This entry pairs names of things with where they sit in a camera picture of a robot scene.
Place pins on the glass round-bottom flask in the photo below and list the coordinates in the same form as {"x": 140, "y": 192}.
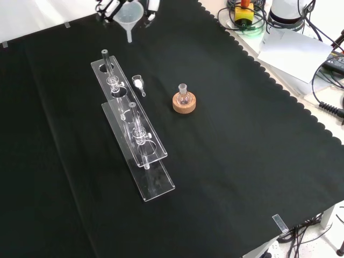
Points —
{"x": 184, "y": 97}

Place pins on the clear acrylic funnel stand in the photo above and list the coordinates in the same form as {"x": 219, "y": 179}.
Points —
{"x": 129, "y": 113}

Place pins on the white power strip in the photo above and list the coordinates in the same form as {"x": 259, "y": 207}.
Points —
{"x": 270, "y": 248}

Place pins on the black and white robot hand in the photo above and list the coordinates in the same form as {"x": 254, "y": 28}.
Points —
{"x": 107, "y": 9}

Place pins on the glass weighing funnel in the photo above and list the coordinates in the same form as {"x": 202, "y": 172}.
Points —
{"x": 137, "y": 82}

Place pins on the yellow stop button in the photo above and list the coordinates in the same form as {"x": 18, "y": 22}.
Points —
{"x": 244, "y": 12}

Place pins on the pale board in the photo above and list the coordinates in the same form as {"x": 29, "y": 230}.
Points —
{"x": 295, "y": 53}

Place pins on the black cloth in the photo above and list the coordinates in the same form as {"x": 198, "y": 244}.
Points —
{"x": 215, "y": 161}

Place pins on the clear plastic funnel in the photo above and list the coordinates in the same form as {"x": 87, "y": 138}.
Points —
{"x": 129, "y": 14}

